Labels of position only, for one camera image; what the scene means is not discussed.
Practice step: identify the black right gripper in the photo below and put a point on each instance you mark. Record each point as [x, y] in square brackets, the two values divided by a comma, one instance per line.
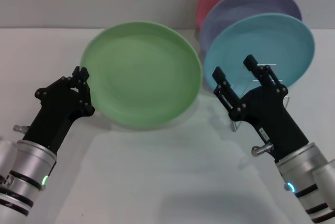
[272, 119]

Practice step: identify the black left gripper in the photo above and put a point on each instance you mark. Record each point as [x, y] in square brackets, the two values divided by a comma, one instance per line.
[52, 119]

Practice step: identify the green round plate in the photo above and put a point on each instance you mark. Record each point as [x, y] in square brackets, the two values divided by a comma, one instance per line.
[141, 77]

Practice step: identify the light blue round plate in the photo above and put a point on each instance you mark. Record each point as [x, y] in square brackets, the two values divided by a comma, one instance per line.
[274, 40]

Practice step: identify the purple round plate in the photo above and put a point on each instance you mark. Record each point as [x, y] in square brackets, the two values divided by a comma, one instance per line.
[235, 9]

